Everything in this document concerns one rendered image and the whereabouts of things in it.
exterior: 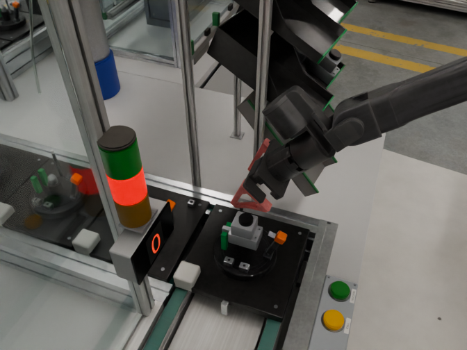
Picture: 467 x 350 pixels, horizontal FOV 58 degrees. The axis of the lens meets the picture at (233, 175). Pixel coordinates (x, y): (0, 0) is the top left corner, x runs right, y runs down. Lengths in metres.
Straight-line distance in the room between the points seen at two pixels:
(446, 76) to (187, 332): 0.67
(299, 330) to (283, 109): 0.45
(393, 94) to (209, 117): 0.96
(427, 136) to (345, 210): 1.91
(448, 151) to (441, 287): 1.94
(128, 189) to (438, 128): 2.76
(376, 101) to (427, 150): 2.33
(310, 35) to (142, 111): 0.84
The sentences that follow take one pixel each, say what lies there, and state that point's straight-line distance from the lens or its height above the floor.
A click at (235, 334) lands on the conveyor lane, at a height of 0.92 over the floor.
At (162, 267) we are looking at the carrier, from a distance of 0.96.
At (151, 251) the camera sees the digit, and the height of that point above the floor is 1.20.
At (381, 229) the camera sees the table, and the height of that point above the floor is 0.86.
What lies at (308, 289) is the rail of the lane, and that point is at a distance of 0.94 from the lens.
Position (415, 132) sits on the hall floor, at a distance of 3.09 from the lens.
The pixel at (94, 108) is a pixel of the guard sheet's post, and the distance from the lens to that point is 0.55.
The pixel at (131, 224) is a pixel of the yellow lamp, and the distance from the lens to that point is 0.65.
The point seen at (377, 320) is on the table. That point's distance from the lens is 1.06.
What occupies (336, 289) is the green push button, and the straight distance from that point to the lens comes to 0.94.
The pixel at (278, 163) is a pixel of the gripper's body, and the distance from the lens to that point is 0.71.
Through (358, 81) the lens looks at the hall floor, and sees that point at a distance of 3.51.
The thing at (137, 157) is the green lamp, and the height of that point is 1.39.
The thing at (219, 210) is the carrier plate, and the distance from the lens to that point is 1.05.
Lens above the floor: 1.76
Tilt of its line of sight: 44 degrees down
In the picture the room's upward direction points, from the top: straight up
